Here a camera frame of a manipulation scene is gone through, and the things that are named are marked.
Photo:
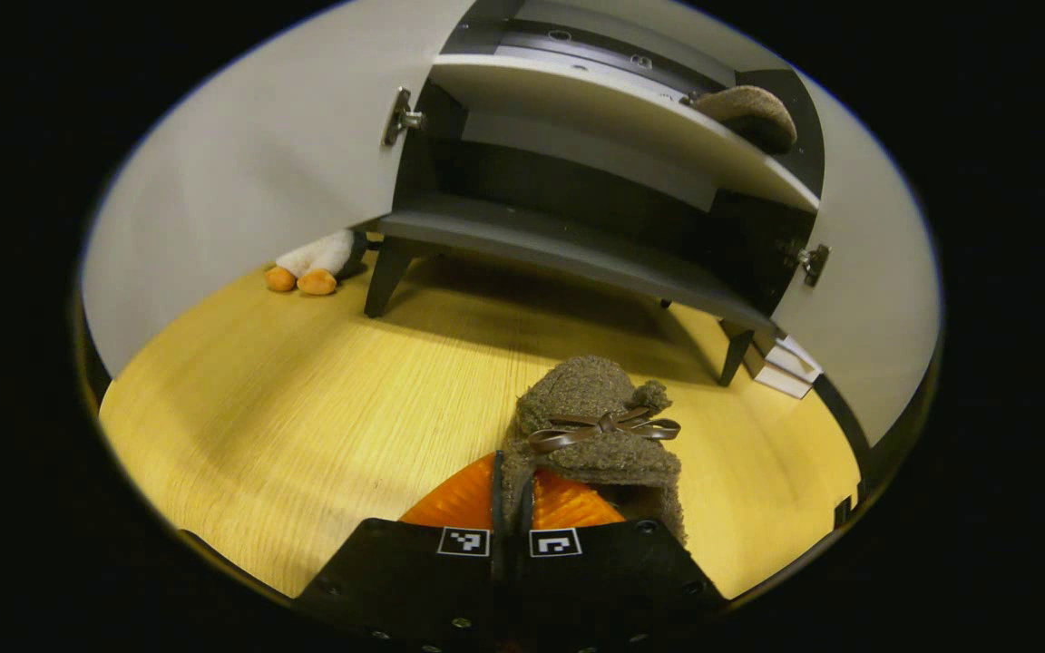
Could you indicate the brown fuzzy shoe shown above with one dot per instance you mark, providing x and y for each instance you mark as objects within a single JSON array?
[
  {"x": 745, "y": 113},
  {"x": 590, "y": 390}
]

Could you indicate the grey shoe cabinet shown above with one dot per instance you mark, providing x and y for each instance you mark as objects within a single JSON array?
[{"x": 577, "y": 254}]

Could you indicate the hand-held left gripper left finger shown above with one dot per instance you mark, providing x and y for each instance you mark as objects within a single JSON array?
[{"x": 414, "y": 580}]

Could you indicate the white books stack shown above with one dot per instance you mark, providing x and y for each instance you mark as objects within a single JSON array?
[{"x": 786, "y": 367}]

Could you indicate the metal door hinge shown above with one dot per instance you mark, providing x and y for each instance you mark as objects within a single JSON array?
[
  {"x": 813, "y": 263},
  {"x": 400, "y": 116}
]

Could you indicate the grey cabinet door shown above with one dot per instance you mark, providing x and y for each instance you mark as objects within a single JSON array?
[
  {"x": 876, "y": 299},
  {"x": 259, "y": 181}
]

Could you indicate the penguin plush toy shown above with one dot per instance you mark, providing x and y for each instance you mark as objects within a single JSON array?
[{"x": 318, "y": 258}]

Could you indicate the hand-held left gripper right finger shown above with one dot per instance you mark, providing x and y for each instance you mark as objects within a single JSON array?
[{"x": 604, "y": 580}]

